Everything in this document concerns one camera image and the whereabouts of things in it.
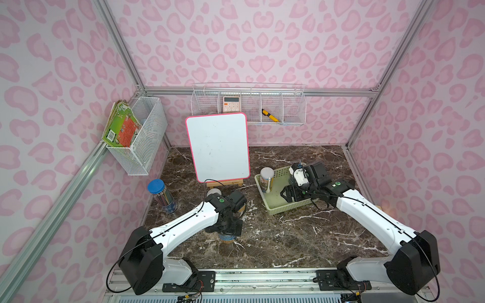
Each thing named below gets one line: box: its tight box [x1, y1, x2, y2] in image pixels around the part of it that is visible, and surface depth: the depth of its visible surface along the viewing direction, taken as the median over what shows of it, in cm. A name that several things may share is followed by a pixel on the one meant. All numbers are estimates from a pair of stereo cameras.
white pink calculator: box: [222, 95, 240, 113], surface depth 97 cm
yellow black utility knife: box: [261, 108, 280, 123], surface depth 100 cm
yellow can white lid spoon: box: [260, 166, 275, 194], surface depth 93 cm
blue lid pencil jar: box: [147, 179, 178, 214], surface depth 82 cm
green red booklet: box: [102, 99, 143, 148], surface depth 73 cm
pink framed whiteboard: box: [185, 112, 251, 184], surface depth 93 cm
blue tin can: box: [218, 234, 236, 244], surface depth 82 cm
